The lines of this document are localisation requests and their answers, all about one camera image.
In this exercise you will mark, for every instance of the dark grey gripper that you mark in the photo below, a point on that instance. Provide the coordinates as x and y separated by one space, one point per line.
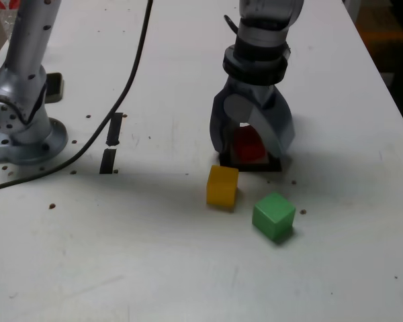
255 92

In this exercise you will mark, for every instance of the red cube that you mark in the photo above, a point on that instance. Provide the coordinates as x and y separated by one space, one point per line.
248 147

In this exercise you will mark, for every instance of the yellow cube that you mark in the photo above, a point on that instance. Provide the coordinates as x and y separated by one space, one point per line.
221 188

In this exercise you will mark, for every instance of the green cube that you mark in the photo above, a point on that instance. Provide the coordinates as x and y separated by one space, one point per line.
273 216

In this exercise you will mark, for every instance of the black tape square outline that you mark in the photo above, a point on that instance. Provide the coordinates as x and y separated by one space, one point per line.
255 167

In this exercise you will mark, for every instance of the black tape strip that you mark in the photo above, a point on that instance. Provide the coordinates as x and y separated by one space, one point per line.
114 131

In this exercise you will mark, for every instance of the dark rectangular tray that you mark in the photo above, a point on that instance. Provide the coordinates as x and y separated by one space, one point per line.
56 87

